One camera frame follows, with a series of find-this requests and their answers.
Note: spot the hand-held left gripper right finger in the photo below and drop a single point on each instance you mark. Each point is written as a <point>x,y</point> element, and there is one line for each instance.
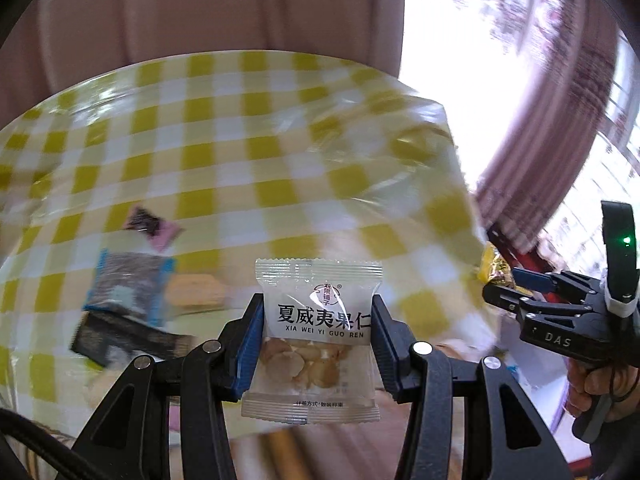
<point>387,355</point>

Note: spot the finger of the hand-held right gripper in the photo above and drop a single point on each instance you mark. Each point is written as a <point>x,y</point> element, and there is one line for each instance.
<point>505,297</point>
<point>535,278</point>

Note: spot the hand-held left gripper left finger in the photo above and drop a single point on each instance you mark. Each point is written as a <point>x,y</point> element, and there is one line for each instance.
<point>250,345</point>

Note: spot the white nut packet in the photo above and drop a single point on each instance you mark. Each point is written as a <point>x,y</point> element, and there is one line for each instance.
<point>310,320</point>

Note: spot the pale yellow snack packet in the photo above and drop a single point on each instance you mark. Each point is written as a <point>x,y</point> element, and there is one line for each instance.
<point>195,292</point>

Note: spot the black snack bar packet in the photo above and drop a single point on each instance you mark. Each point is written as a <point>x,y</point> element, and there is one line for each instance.
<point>115,342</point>

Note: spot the blue peanut packet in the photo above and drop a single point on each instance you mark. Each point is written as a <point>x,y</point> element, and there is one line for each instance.
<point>127,285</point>

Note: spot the black and pink snack packet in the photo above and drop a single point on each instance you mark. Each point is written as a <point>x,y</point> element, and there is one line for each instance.
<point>150,225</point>

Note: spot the person's right hand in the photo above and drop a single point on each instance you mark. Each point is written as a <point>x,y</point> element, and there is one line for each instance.
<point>579,390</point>

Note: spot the striped plush blanket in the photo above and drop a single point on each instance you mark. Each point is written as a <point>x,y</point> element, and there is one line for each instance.
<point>325,450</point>

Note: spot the pink patterned curtain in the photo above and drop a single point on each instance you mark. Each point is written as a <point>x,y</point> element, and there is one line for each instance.
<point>545,135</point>

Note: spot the yellow checked plastic tablecloth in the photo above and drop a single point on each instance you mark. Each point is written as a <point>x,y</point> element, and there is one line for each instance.
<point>325,160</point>

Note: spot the beige padded sofa back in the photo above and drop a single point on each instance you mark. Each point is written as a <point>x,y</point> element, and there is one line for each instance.
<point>200,10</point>

